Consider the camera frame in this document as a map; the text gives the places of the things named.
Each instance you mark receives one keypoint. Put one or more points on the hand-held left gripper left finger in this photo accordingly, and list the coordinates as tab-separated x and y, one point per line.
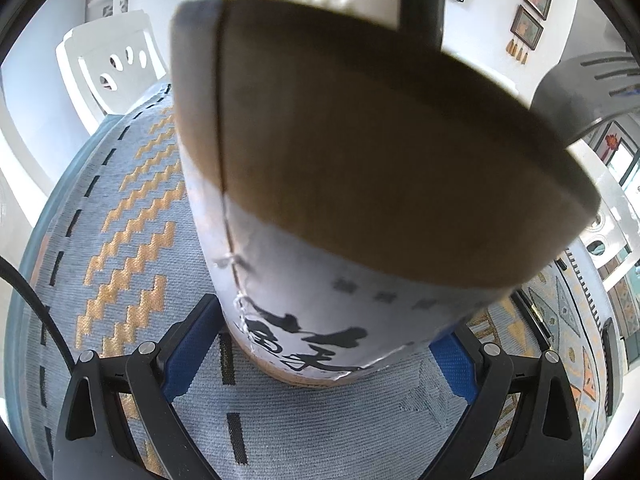
192	345

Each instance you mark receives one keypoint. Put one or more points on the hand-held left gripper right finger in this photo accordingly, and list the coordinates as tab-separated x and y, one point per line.
457	367

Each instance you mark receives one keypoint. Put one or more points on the bamboo utensil holder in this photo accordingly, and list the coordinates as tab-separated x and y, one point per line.
375	160

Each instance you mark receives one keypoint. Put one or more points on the patterned blue table mat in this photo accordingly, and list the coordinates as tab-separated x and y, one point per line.
300	420

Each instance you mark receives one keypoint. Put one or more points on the red knot ornament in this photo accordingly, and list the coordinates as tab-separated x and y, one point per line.
612	142

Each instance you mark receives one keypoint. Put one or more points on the white plastic chair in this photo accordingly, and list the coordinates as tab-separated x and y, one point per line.
85	60

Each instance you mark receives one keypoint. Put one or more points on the hanging tan tassels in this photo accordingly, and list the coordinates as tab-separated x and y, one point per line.
517	51

